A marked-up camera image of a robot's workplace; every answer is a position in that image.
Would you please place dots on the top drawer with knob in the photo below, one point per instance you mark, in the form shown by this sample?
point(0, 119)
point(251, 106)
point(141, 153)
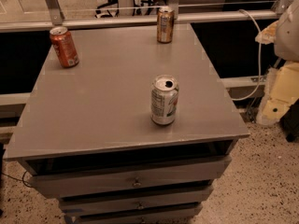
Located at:
point(134, 177)

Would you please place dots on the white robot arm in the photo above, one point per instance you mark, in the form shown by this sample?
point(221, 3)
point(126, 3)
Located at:
point(286, 45)

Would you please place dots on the drawer with knob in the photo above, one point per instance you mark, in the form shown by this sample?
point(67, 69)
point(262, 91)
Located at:
point(136, 200)
point(134, 177)

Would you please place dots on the red coke can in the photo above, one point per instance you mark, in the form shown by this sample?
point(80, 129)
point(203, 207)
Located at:
point(64, 46)

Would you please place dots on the grey drawer cabinet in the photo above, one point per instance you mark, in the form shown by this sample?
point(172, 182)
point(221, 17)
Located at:
point(97, 115)

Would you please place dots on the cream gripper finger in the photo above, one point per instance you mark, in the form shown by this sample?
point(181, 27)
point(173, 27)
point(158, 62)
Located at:
point(281, 91)
point(268, 34)

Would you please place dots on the bottom drawer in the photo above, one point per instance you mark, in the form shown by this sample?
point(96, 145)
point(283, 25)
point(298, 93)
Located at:
point(157, 215)

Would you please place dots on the middle drawer with knob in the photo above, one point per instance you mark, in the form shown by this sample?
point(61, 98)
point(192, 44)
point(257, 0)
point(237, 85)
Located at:
point(136, 200)

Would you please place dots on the white green 7up can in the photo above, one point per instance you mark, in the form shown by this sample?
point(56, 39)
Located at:
point(164, 99)

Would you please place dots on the metal frame rail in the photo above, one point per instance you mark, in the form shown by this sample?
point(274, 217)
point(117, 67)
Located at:
point(8, 27)

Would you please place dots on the brown gold soda can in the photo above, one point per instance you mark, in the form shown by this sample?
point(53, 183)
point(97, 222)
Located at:
point(165, 24)

